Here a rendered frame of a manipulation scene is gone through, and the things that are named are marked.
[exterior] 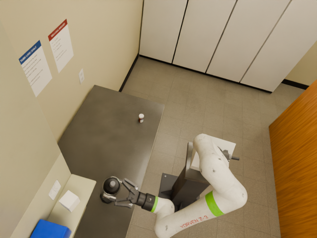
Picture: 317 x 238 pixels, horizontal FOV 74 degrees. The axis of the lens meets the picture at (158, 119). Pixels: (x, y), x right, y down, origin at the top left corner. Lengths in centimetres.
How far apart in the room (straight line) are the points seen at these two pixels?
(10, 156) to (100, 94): 150
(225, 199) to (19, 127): 85
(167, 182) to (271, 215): 128
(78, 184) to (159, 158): 185
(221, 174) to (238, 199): 14
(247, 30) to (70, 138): 278
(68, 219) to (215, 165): 64
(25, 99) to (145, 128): 133
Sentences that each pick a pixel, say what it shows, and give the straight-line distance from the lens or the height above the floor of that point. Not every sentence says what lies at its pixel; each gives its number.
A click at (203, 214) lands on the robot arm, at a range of 112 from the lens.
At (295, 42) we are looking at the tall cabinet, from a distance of 371.
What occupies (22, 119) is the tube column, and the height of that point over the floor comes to 199.
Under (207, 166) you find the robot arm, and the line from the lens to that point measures 99.
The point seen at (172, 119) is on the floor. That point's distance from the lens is 311.
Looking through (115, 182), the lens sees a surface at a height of 124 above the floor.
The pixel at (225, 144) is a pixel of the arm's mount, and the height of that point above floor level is 116.
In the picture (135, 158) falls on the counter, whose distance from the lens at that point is 166.
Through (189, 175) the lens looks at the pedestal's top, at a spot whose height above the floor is 94.
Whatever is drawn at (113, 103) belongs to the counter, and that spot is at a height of 94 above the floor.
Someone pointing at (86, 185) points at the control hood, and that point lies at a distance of 99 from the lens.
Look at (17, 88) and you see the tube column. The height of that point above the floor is 207.
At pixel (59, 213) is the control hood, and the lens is 98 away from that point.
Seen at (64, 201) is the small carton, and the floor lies 157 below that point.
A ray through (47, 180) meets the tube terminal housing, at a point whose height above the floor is 169.
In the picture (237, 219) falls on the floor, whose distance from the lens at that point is 280.
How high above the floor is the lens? 244
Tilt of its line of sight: 53 degrees down
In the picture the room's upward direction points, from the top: 15 degrees clockwise
